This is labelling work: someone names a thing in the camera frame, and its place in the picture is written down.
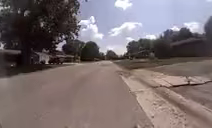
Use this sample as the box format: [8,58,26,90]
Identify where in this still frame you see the small distant tree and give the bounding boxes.
[105,49,119,61]

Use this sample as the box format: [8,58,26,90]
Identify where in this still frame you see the round dark tree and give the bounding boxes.
[62,39,86,58]
[80,40,101,62]

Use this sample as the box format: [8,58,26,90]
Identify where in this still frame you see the grey asphalt road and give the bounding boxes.
[0,60,154,128]

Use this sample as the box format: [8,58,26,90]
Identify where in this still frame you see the dark vehicle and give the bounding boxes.
[48,55,67,65]

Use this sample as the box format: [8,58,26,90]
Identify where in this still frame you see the pale house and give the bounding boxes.
[33,49,52,65]

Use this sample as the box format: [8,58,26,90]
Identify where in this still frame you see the pale concrete gutter strip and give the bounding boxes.
[112,61,212,128]

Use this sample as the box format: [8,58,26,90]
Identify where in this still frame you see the row of trees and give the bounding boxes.
[125,13,212,60]

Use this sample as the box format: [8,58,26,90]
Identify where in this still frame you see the large dark tree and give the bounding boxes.
[0,0,82,68]

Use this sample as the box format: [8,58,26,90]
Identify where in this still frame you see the concrete driveway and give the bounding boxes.
[127,59,212,113]

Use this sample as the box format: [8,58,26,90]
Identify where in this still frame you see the long brown building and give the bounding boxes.
[169,37,212,58]

